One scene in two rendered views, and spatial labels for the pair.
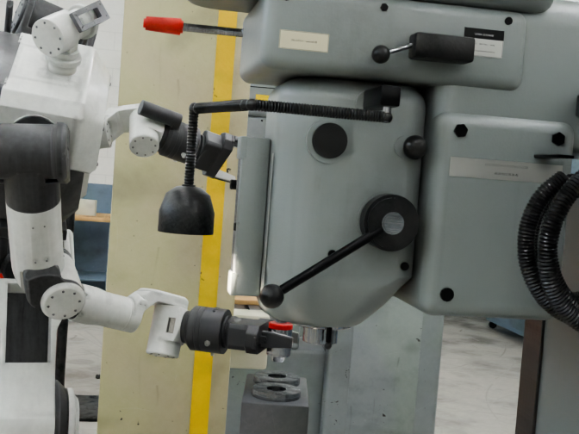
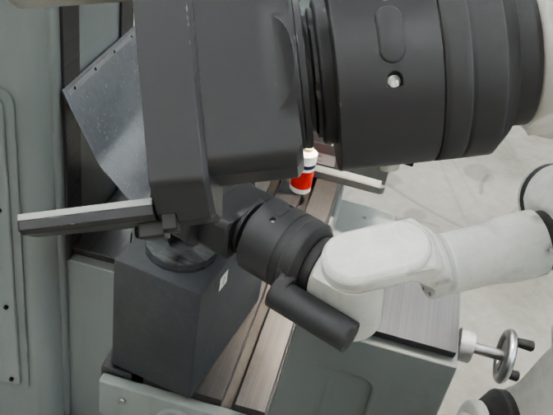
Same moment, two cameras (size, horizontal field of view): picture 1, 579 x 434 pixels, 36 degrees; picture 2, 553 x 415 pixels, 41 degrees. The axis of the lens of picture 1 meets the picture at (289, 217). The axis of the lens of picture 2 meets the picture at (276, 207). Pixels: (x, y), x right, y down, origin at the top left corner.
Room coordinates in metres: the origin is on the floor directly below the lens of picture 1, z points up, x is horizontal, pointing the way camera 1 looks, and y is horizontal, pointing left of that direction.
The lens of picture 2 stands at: (2.33, 0.32, 1.69)
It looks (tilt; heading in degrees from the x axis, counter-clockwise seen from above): 36 degrees down; 198
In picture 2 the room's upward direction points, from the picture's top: 10 degrees clockwise
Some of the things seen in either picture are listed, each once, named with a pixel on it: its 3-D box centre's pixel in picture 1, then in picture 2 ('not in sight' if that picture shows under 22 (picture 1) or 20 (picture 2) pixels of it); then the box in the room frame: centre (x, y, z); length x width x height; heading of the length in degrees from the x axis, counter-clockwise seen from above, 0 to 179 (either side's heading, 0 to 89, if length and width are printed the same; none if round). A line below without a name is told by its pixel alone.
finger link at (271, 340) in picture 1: (276, 341); not in sight; (1.67, 0.01, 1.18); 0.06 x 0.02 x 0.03; 77
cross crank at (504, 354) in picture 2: not in sight; (488, 351); (1.11, 0.44, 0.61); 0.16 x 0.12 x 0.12; 100
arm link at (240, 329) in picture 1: (234, 333); (248, 227); (1.72, 0.09, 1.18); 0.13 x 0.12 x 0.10; 167
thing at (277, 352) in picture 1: (279, 341); not in sight; (1.70, 0.00, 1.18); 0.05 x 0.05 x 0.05
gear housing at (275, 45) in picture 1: (373, 50); not in sight; (1.20, -0.10, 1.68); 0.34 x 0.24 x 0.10; 100
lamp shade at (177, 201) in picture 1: (187, 208); not in sight; (1.14, 0.13, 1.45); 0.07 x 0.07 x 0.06
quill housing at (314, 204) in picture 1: (333, 203); not in sight; (1.20, -0.06, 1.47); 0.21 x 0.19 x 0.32; 10
